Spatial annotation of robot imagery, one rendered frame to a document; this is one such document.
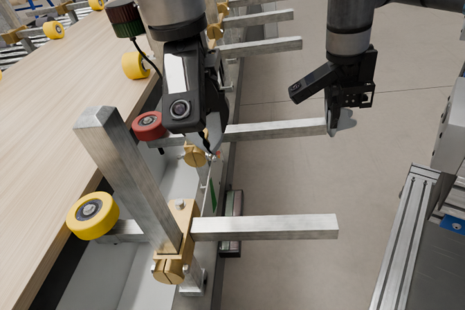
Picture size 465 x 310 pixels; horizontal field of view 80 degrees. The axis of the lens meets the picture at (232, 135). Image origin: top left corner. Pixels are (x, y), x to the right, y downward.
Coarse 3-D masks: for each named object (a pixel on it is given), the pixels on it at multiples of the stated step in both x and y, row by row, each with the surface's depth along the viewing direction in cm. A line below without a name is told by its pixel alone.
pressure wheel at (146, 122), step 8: (152, 112) 69; (160, 112) 68; (136, 120) 67; (144, 120) 66; (152, 120) 66; (160, 120) 65; (136, 128) 64; (144, 128) 64; (152, 128) 64; (160, 128) 65; (136, 136) 66; (144, 136) 64; (152, 136) 65; (160, 136) 66; (160, 152) 72
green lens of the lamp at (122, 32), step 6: (114, 24) 45; (120, 24) 45; (126, 24) 45; (132, 24) 45; (138, 24) 46; (114, 30) 46; (120, 30) 45; (126, 30) 45; (132, 30) 45; (138, 30) 46; (144, 30) 47; (120, 36) 46; (126, 36) 46; (132, 36) 46
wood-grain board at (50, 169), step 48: (48, 48) 128; (96, 48) 116; (144, 48) 107; (0, 96) 94; (48, 96) 88; (96, 96) 82; (144, 96) 80; (0, 144) 70; (48, 144) 67; (0, 192) 56; (48, 192) 54; (0, 240) 47; (48, 240) 45; (0, 288) 40
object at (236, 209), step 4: (236, 192) 71; (240, 192) 71; (236, 196) 70; (240, 196) 70; (236, 200) 69; (240, 200) 69; (236, 204) 68; (240, 204) 68; (236, 208) 67; (240, 208) 67; (236, 212) 66; (232, 216) 66; (236, 216) 66; (232, 244) 60; (236, 244) 60; (232, 248) 60; (236, 248) 60
